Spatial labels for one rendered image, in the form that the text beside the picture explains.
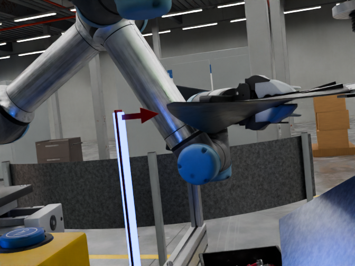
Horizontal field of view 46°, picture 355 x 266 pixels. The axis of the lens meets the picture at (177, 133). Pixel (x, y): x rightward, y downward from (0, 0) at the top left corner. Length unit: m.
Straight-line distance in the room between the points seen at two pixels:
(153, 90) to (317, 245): 0.40
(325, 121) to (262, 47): 4.01
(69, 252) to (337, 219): 0.33
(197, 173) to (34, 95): 0.48
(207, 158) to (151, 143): 6.25
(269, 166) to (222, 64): 4.26
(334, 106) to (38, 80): 7.86
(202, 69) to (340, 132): 3.25
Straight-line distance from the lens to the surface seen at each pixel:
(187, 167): 0.76
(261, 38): 4.90
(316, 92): 0.55
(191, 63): 6.78
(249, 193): 2.50
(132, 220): 0.65
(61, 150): 7.32
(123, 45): 0.81
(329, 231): 0.57
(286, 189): 2.65
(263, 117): 0.70
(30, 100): 1.06
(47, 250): 0.40
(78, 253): 0.42
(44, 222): 0.94
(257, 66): 4.87
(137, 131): 7.07
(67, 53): 1.00
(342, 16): 0.61
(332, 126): 8.65
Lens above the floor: 1.18
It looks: 3 degrees down
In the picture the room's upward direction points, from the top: 6 degrees counter-clockwise
